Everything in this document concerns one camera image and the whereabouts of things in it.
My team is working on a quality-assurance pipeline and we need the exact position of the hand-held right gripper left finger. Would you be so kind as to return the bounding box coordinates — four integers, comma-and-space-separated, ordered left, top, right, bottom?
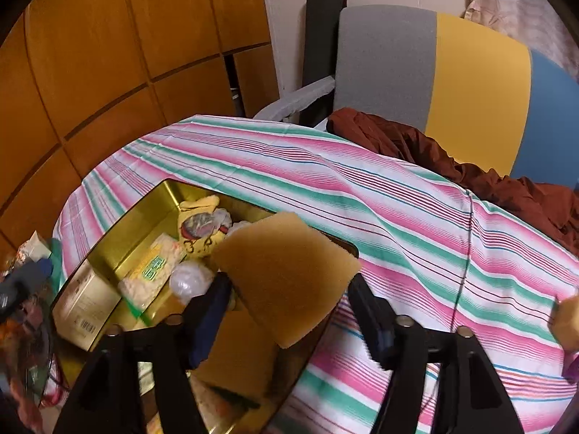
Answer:
54, 271, 233, 434

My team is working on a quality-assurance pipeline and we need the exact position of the wooden wardrobe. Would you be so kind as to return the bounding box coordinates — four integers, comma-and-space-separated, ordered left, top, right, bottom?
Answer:
0, 0, 276, 254

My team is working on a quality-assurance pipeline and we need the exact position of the pale yellow snack packet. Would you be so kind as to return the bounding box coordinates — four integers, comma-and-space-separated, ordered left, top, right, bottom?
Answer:
178, 195, 233, 258

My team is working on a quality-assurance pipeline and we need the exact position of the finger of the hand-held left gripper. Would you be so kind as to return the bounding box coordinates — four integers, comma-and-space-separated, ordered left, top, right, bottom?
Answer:
0, 260, 54, 317

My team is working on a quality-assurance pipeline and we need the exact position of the grey yellow blue chair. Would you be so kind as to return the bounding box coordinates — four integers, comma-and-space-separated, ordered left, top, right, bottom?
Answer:
253, 4, 579, 182

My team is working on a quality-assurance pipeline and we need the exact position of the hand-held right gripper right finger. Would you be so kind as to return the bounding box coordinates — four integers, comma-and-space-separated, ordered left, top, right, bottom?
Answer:
347, 273, 525, 434

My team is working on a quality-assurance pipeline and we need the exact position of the green cracker packet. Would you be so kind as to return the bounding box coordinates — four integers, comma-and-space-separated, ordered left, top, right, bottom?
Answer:
118, 233, 187, 319

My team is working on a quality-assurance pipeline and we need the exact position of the black rolled mat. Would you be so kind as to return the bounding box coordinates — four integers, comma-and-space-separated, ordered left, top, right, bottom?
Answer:
304, 0, 347, 127

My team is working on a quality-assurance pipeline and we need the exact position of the gold tin box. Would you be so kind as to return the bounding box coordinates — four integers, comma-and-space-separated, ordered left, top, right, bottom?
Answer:
50, 180, 360, 434

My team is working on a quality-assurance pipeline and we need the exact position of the beige paper packet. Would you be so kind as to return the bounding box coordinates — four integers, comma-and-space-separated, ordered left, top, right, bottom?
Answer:
18, 230, 52, 263

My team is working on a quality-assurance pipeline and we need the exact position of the clear plastic packet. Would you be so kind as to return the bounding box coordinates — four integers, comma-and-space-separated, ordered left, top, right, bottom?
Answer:
169, 260, 215, 306

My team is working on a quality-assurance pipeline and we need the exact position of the striped pink green sheet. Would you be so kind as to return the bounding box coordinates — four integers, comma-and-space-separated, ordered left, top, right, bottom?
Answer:
52, 115, 579, 434

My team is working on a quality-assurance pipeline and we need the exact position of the rust brown cloth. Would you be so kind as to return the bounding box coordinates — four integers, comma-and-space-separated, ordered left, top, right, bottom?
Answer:
326, 107, 579, 258

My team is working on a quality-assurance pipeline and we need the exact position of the beige carton box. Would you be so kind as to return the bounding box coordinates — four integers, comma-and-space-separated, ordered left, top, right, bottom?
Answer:
53, 260, 123, 352

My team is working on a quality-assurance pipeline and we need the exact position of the pale curtain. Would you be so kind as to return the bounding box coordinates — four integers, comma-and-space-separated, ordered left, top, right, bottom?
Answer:
461, 0, 579, 82

